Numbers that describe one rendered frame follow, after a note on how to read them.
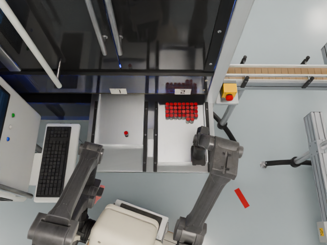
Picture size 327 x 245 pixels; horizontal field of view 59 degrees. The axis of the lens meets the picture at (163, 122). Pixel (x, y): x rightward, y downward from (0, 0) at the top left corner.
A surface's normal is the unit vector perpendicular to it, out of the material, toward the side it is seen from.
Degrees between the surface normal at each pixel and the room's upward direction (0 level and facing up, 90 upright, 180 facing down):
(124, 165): 0
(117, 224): 43
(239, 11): 90
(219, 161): 12
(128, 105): 0
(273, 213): 0
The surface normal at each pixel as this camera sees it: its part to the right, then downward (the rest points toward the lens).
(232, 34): -0.01, 0.93
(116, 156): 0.00, -0.37
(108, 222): 0.22, -0.86
